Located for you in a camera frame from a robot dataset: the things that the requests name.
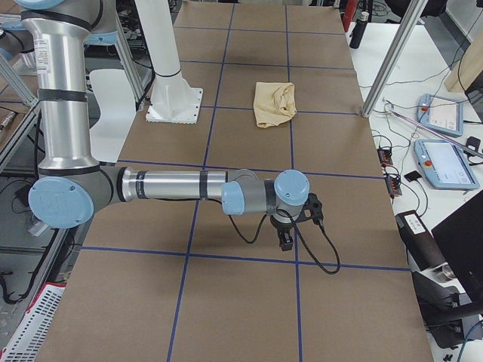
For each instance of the near blue teach pendant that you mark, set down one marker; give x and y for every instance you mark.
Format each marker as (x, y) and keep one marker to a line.
(444, 165)

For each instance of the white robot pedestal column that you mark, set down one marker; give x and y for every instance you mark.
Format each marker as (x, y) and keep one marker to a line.
(172, 99)

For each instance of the black water bottle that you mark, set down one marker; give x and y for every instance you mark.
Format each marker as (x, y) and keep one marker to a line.
(359, 30)

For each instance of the black power adapter box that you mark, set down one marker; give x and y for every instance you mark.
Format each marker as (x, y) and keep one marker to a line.
(472, 143)

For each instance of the white plastic chair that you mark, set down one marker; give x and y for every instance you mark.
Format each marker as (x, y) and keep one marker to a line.
(118, 110)

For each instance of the aluminium frame post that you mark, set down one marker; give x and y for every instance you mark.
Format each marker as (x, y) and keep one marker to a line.
(408, 22)

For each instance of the small black phone device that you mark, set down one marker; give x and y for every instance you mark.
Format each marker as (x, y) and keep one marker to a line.
(413, 176)

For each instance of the yellow long-sleeve printed shirt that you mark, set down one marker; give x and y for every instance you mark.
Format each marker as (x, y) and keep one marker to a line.
(274, 103)

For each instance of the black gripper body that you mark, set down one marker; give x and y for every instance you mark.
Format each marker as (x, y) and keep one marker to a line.
(281, 228)

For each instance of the far blue teach pendant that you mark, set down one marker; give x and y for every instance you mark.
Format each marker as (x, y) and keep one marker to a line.
(441, 114)

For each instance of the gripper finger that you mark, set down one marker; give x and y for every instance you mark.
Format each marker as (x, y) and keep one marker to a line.
(286, 241)

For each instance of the blue teach pendant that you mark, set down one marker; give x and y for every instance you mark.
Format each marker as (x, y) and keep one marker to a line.
(441, 114)
(444, 165)

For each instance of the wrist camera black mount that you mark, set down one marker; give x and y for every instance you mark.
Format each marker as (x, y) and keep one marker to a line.
(312, 210)

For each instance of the red cylinder bottle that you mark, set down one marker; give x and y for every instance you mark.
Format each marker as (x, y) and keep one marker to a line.
(351, 7)

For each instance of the white perforated basket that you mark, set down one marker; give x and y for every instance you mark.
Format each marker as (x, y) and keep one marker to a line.
(30, 335)

